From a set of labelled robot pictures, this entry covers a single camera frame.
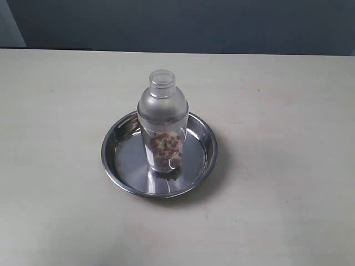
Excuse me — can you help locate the clear plastic shaker bottle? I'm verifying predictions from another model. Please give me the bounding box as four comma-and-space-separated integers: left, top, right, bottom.
137, 69, 189, 173

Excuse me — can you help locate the round stainless steel plate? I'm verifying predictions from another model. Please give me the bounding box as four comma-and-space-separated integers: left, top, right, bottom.
101, 111, 218, 198

